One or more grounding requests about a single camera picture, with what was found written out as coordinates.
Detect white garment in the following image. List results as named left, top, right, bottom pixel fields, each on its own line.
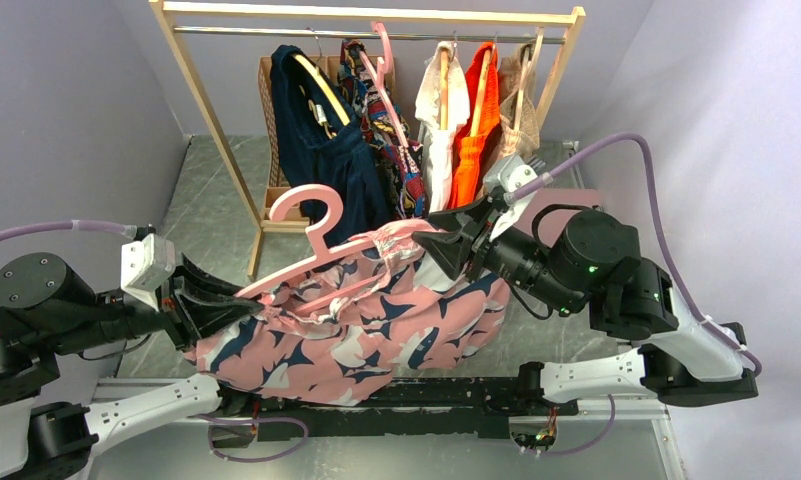
left=415, top=41, right=470, bottom=214

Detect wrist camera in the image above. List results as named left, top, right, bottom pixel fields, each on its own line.
left=120, top=233, right=176, bottom=312
left=483, top=154, right=545, bottom=242

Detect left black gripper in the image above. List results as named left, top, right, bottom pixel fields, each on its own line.
left=48, top=248, right=267, bottom=353

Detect metal hanging rod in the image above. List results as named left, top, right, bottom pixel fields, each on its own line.
left=172, top=26, right=535, bottom=44

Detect yellow hanger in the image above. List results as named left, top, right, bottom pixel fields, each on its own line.
left=293, top=53, right=350, bottom=125

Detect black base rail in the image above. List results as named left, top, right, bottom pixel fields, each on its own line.
left=218, top=377, right=579, bottom=439

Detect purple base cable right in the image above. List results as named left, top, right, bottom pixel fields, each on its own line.
left=519, top=394, right=617, bottom=460

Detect colourful patterned garment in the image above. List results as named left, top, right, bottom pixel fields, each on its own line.
left=337, top=39, right=428, bottom=219

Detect pink plastic hanger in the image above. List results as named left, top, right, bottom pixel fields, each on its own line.
left=235, top=184, right=375, bottom=299
left=358, top=21, right=420, bottom=150

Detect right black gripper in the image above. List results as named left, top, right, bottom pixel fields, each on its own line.
left=412, top=193, right=585, bottom=317

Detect navy blue garment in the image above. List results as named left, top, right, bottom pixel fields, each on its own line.
left=270, top=43, right=395, bottom=246

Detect orange shorts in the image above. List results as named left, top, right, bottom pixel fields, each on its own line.
left=448, top=42, right=500, bottom=209

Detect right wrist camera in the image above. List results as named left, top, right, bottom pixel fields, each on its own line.
left=483, top=154, right=545, bottom=242

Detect pink patterned shorts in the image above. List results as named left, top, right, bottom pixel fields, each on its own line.
left=185, top=219, right=511, bottom=406

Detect wooden clothes rack frame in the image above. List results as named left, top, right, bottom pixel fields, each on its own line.
left=150, top=1, right=586, bottom=280

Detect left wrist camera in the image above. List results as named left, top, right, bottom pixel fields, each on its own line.
left=120, top=233, right=176, bottom=312

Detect wooden hanger in orange shorts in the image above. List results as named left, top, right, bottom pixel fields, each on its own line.
left=469, top=43, right=494, bottom=136

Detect pink clipboard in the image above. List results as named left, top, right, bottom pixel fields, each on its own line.
left=518, top=188, right=603, bottom=230

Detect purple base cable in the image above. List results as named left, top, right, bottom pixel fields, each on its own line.
left=519, top=394, right=617, bottom=460
left=198, top=415, right=309, bottom=464

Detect wooden hanger in beige garment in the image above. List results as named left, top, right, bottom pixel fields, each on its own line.
left=499, top=27, right=544, bottom=159

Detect beige garment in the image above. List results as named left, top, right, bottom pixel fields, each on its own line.
left=477, top=44, right=540, bottom=199

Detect wooden hanger in white garment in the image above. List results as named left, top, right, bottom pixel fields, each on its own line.
left=438, top=48, right=451, bottom=131

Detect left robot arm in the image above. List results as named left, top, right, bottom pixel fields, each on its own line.
left=0, top=253, right=258, bottom=479

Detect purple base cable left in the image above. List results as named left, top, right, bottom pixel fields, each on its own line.
left=198, top=415, right=309, bottom=464

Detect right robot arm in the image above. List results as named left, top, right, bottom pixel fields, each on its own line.
left=413, top=199, right=758, bottom=414

